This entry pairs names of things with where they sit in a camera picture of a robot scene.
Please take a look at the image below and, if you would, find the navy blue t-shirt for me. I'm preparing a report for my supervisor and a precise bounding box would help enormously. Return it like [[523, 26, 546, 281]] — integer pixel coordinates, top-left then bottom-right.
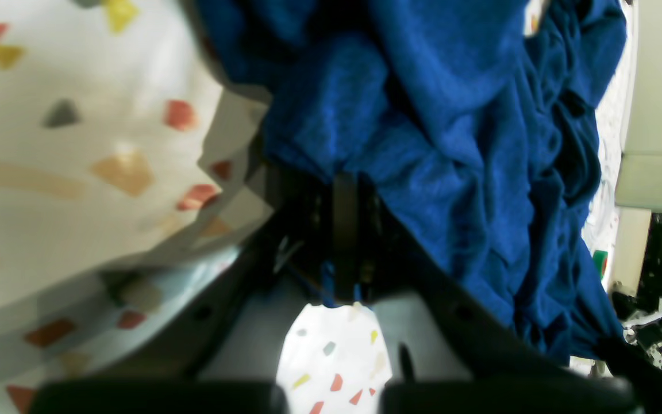
[[197, 1, 627, 363]]

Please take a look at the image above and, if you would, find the terrazzo patterned tablecloth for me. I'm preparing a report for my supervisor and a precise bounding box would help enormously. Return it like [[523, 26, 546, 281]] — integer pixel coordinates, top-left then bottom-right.
[[0, 0, 639, 414]]

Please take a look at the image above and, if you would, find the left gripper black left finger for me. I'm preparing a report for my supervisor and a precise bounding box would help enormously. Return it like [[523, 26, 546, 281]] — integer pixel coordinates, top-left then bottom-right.
[[30, 175, 342, 413]]

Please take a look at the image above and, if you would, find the green round object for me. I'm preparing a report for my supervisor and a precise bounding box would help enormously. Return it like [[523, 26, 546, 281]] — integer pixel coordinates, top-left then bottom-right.
[[592, 250, 609, 280]]

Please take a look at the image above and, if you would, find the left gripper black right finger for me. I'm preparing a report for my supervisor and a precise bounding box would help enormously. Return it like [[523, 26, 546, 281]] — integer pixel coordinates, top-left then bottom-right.
[[334, 174, 662, 413]]

